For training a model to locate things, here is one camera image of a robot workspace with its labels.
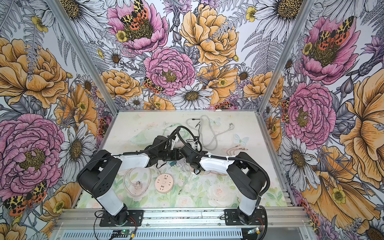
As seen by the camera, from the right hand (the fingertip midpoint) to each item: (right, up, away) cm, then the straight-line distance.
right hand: (196, 160), depth 93 cm
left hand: (-7, +2, -3) cm, 8 cm away
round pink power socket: (-17, -10, -10) cm, 23 cm away
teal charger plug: (-14, -2, -2) cm, 15 cm away
